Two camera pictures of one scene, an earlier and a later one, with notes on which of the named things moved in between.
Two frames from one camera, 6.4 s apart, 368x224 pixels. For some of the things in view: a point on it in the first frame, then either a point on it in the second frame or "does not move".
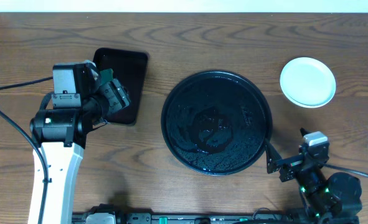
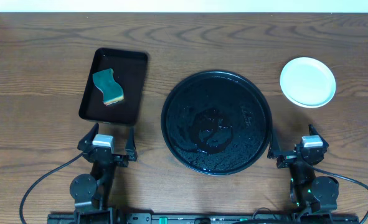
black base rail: [106, 214] does not move
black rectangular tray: [129, 67] does not move
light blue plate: [307, 82] does not move
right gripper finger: [304, 131] → [312, 131]
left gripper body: [117, 98] → [107, 157]
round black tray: [216, 122] does not move
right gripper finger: [273, 157] → [274, 150]
